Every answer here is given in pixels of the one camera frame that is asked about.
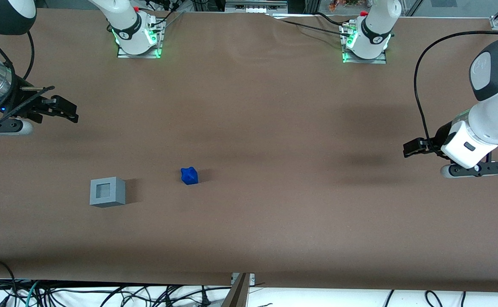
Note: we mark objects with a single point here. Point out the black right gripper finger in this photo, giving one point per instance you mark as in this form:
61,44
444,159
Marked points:
66,105
68,117

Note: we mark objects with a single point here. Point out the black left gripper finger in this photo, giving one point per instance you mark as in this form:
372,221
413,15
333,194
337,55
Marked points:
427,142
413,148

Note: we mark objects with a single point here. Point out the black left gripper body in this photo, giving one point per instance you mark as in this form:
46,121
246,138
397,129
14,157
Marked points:
439,137

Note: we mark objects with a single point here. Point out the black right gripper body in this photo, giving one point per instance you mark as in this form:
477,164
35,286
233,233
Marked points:
24,105

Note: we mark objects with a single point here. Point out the blue plastic insert part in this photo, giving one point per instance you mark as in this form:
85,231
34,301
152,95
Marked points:
189,176

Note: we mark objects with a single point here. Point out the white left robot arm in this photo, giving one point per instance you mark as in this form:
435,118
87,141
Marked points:
492,115

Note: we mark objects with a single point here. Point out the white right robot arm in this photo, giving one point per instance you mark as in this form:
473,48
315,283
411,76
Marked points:
125,21

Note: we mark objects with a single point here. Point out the gray square base block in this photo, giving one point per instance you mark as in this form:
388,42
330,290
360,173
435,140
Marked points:
120,192

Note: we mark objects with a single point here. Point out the brown table cover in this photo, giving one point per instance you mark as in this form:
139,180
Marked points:
274,128

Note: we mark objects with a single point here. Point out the grey metal support beam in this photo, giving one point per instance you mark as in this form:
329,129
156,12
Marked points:
237,294

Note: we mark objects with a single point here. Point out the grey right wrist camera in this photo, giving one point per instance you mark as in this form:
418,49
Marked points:
6,127

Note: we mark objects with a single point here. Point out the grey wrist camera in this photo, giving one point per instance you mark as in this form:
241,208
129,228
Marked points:
6,127
475,169

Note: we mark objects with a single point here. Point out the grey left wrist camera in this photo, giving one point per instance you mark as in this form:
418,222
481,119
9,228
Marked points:
475,169

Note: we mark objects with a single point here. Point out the small metal bracket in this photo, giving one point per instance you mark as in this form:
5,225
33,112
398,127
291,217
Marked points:
251,279

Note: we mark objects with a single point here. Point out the grey network switch box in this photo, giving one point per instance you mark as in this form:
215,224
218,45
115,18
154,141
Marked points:
253,6

